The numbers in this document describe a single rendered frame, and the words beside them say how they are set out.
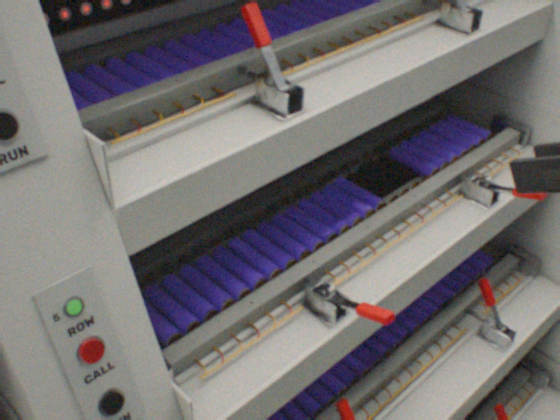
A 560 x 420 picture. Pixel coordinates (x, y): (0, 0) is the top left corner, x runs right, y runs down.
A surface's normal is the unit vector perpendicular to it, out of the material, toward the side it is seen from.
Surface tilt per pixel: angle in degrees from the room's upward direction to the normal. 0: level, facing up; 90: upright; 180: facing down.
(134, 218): 110
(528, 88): 90
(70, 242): 90
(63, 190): 90
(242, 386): 20
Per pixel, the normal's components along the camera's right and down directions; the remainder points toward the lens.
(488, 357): 0.02, -0.80
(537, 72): -0.72, 0.40
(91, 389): 0.66, 0.15
